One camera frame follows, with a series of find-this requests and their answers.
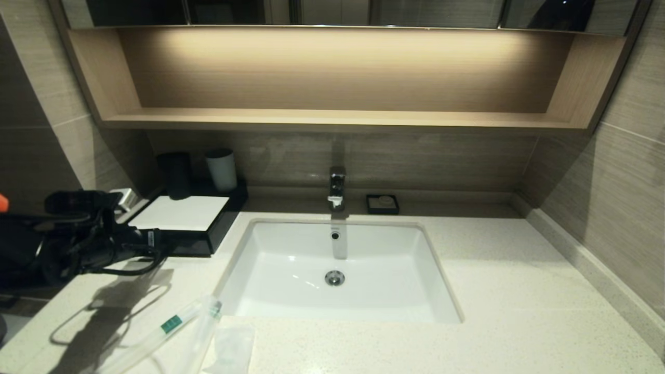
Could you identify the black amenity box with drawer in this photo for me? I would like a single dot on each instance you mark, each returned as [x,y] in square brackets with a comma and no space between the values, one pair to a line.
[182,213]

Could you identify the white ceramic sink basin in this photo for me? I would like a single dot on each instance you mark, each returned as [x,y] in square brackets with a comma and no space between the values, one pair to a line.
[384,280]

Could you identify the black plastic cup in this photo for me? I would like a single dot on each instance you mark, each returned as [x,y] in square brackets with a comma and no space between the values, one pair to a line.
[175,174]

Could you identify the packaged toothbrush with green label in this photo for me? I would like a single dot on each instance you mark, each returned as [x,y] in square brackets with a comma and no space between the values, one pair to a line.
[170,324]

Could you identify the round beige soap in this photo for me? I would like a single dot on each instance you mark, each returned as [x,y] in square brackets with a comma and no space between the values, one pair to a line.
[385,200]

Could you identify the chrome faucet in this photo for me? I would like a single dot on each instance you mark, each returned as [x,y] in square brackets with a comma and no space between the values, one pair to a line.
[336,186]

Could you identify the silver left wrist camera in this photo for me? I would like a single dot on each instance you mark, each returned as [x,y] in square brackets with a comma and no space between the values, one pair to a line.
[123,199]

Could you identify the wooden wall shelf niche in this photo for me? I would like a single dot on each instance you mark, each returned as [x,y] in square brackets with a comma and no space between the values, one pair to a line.
[337,118]

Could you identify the mirror cabinet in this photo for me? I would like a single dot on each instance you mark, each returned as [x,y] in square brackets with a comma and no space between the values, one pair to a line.
[415,11]

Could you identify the black square soap dish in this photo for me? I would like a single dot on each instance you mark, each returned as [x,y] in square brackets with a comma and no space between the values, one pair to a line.
[371,206]

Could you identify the grey plastic cup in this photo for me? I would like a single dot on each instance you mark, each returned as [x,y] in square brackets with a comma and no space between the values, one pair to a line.
[222,170]

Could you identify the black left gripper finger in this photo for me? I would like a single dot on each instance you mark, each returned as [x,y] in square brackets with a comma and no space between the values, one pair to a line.
[165,237]
[165,249]

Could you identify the chrome sink drain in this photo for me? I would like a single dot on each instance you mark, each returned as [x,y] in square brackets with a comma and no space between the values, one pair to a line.
[335,278]

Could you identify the orange and black left arm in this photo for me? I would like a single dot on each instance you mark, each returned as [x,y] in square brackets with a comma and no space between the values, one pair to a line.
[31,244]

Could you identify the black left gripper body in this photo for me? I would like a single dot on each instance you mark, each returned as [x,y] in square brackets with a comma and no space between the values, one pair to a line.
[114,249]

